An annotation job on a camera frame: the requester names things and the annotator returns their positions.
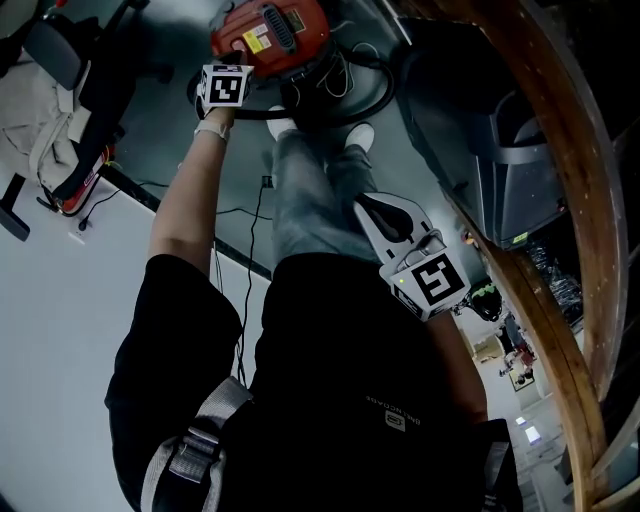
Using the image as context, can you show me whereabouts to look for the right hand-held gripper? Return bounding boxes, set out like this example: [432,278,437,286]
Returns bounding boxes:
[353,193,472,322]

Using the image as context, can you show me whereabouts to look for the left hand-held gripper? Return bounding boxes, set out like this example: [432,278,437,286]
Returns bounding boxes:
[194,50,256,120]

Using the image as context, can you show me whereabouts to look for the red grey vacuum cleaner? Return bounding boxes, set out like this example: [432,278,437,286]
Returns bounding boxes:
[208,0,349,129]

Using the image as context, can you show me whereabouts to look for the person's right forearm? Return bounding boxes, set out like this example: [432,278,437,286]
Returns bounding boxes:
[424,311,489,427]

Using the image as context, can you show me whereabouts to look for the person's left forearm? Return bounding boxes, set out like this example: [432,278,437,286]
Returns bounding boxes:
[148,106,237,277]

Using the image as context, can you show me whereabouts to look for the white wristband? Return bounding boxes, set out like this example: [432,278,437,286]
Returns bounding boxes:
[193,119,232,144]

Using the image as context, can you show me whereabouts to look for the person's left white shoe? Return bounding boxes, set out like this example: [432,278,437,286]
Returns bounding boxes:
[265,105,300,143]

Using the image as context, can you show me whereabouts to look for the person's white shoe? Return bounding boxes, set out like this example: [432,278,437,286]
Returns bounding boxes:
[265,105,300,143]
[344,121,377,152]

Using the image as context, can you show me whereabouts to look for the person's grey jeans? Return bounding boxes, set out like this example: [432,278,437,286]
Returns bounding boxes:
[269,129,382,267]

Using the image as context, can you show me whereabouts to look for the person's right white shoe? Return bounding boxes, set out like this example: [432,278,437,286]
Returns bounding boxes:
[344,121,377,152]

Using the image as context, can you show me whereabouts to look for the black mesh office chair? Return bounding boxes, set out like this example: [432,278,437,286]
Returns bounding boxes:
[0,0,174,244]

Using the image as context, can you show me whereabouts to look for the black green bag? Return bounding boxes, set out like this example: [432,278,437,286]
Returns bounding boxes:
[466,280,504,323]

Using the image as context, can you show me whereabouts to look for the red fire extinguisher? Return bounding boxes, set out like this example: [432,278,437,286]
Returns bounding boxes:
[36,144,119,218]

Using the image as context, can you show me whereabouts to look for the person's black t-shirt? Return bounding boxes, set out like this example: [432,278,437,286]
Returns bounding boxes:
[103,251,524,512]

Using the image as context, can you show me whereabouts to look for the black plastic wrapped bundle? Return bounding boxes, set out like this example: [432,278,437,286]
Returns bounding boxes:
[523,234,587,327]

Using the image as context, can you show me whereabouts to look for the beige jacket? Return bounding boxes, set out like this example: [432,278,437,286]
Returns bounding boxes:
[0,58,94,189]

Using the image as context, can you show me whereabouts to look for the thin white cable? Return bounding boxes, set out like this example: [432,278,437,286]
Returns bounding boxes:
[321,19,382,101]

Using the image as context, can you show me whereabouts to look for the black vacuum hose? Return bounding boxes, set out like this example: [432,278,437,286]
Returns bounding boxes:
[186,41,398,133]

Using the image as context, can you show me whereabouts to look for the long black tether cable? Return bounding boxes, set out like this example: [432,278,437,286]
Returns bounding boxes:
[211,174,275,387]

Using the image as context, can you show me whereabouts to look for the black power cable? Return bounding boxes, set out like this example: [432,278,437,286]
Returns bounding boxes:
[76,180,172,234]

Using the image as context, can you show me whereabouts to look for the grey right harness strap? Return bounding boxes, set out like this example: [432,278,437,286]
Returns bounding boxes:
[481,439,514,512]

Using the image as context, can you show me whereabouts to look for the grey harness strap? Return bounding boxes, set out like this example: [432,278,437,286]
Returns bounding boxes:
[139,375,254,512]
[481,439,514,512]

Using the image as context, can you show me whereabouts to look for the grey left harness strap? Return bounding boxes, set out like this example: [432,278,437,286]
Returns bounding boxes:
[139,375,254,512]

